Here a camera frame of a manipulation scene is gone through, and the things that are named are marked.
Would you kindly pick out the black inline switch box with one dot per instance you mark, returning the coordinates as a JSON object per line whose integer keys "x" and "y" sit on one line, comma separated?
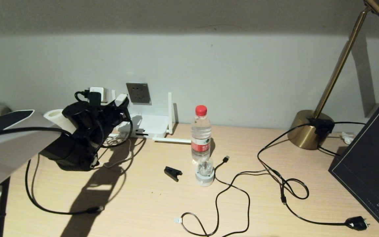
{"x": 323, "y": 126}

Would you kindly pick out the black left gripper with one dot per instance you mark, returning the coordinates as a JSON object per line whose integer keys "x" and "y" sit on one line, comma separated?
{"x": 109, "y": 118}

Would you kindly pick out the white power adapter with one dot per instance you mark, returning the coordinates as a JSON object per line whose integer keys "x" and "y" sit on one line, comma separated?
{"x": 122, "y": 98}

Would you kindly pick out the small black clip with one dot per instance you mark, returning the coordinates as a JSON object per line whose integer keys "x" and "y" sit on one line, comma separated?
{"x": 172, "y": 172}

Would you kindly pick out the white toilet paper roll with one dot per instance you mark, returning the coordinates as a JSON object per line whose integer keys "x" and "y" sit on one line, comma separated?
{"x": 56, "y": 117}

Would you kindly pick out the brass desk lamp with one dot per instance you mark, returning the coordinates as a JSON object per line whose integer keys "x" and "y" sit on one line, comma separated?
{"x": 308, "y": 131}

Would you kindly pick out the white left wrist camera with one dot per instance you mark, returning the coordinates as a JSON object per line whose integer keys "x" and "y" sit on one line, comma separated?
{"x": 99, "y": 93}

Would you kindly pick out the water bottle with red cap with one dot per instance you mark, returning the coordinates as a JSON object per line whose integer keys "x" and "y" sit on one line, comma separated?
{"x": 201, "y": 131}

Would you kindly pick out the grey wall socket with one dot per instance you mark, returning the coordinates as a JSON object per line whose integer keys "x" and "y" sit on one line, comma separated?
{"x": 140, "y": 93}

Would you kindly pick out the small glass dome night light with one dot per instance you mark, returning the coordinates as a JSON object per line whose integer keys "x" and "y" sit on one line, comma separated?
{"x": 205, "y": 178}

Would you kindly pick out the small white crumpled item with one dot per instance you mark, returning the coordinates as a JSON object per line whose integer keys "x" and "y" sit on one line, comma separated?
{"x": 347, "y": 138}

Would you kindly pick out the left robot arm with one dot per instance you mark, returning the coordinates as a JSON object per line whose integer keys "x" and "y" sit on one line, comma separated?
{"x": 12, "y": 154}

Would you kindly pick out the white router with antennas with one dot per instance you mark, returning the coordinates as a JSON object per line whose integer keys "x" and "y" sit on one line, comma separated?
{"x": 153, "y": 125}

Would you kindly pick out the dark blue box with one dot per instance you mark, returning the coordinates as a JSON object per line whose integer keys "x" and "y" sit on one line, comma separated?
{"x": 367, "y": 158}

